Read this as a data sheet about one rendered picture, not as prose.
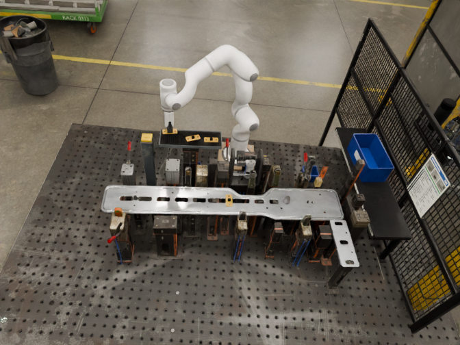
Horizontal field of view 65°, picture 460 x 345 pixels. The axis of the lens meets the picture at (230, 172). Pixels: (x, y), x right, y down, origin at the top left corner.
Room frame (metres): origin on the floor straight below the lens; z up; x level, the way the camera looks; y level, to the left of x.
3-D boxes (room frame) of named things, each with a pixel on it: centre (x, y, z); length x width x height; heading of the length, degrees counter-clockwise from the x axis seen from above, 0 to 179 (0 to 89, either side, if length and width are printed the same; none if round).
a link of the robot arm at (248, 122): (1.78, -0.06, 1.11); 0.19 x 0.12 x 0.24; 34
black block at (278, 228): (1.12, -0.31, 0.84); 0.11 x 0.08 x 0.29; 9
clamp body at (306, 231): (1.11, -0.45, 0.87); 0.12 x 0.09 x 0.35; 9
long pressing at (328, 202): (1.24, 0.00, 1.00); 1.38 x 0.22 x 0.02; 99
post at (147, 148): (1.50, 0.52, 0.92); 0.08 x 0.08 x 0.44; 9
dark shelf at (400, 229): (1.58, -0.88, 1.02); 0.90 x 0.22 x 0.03; 9
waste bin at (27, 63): (3.22, 2.29, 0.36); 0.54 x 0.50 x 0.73; 5
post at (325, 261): (1.15, -0.66, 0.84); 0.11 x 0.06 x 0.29; 9
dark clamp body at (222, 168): (1.44, 0.04, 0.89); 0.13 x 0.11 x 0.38; 9
